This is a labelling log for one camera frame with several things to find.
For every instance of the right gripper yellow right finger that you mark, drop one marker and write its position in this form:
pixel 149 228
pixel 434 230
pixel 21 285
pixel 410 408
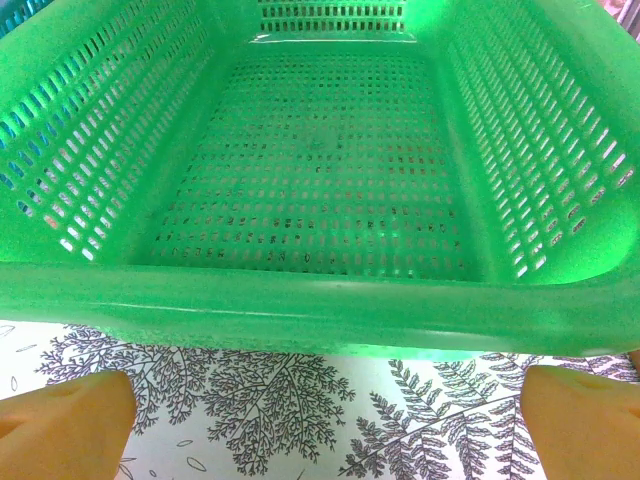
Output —
pixel 585 430

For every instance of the teal plastic basket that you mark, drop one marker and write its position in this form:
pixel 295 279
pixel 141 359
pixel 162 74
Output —
pixel 12 15

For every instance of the green plastic basket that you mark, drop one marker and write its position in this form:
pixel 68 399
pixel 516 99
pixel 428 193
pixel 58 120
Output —
pixel 320 150

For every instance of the floral patterned tablecloth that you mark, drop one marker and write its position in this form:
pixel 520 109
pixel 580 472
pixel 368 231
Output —
pixel 300 425

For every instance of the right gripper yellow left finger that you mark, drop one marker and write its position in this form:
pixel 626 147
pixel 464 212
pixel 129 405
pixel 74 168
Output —
pixel 60 435

